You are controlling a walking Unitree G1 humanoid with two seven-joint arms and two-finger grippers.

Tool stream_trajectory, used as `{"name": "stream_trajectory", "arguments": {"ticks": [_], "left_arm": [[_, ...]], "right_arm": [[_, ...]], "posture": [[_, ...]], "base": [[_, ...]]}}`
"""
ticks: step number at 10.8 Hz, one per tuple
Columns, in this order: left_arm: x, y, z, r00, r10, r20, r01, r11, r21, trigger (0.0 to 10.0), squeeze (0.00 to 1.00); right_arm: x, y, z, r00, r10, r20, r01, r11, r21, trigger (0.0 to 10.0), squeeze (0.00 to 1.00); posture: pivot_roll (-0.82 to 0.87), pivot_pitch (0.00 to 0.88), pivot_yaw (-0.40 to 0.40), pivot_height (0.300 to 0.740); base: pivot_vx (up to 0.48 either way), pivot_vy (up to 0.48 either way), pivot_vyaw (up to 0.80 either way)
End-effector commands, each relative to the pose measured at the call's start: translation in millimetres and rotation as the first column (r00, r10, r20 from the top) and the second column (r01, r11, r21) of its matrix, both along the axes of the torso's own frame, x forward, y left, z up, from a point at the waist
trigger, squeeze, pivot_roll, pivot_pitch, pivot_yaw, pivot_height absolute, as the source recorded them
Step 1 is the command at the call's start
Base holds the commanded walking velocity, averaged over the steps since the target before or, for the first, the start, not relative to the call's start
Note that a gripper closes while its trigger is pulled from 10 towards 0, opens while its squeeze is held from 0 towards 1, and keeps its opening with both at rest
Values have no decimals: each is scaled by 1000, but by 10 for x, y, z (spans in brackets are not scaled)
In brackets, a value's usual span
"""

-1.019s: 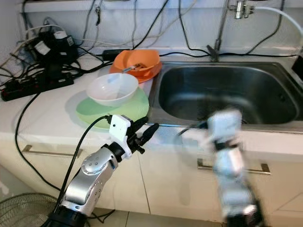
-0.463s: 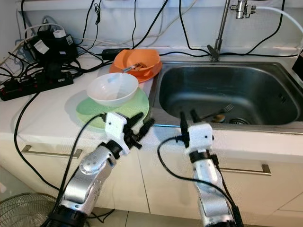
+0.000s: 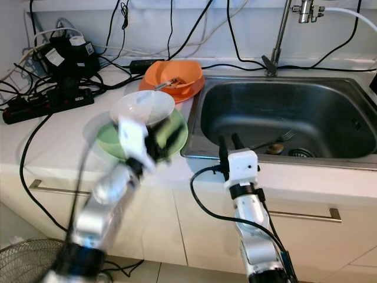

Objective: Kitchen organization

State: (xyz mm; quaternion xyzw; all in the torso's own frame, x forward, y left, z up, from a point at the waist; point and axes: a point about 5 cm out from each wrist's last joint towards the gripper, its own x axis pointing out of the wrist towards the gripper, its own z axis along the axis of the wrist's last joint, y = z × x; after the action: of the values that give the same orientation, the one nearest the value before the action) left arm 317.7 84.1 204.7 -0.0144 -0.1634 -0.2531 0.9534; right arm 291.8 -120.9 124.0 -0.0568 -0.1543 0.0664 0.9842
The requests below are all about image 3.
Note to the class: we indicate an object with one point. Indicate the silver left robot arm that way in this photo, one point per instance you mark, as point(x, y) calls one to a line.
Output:
point(112, 200)

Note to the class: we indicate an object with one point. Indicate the chrome filter tap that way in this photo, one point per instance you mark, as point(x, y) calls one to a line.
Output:
point(306, 10)

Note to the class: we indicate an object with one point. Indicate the small black adapter brick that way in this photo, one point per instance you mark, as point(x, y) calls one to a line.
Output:
point(144, 65)

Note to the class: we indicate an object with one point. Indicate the orange plate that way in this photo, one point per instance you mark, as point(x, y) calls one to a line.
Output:
point(165, 97)

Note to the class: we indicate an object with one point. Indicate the green plate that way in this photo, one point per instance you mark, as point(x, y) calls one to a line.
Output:
point(112, 138)

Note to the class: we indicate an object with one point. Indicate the orange bowl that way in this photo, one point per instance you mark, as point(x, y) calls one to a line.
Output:
point(171, 69)

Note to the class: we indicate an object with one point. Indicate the metal fork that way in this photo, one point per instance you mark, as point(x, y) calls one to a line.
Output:
point(285, 135)

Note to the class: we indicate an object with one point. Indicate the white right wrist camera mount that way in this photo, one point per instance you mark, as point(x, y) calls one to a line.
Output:
point(244, 165)

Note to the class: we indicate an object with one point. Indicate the black charger box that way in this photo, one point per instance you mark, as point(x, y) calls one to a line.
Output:
point(65, 56)

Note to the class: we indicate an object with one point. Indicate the grey floor fan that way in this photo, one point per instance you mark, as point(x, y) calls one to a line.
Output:
point(23, 265)

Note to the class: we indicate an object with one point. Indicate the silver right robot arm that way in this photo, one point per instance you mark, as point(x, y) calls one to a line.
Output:
point(259, 236)

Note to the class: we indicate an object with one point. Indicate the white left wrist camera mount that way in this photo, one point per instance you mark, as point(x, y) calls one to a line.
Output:
point(132, 135)

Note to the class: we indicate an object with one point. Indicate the white kitchen cabinet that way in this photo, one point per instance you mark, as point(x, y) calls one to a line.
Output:
point(182, 236)

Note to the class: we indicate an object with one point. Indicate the small brown round object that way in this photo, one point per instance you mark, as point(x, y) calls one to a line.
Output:
point(274, 148)

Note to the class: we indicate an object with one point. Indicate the stainless steel sink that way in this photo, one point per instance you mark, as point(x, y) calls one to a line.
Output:
point(300, 109)

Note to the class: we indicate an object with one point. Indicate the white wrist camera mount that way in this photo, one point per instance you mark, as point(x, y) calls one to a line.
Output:
point(244, 165)
point(132, 135)

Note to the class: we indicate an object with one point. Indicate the spoon in orange bowl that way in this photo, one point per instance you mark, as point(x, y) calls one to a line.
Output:
point(165, 85)

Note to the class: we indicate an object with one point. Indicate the black power strip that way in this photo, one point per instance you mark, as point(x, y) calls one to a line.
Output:
point(47, 106)

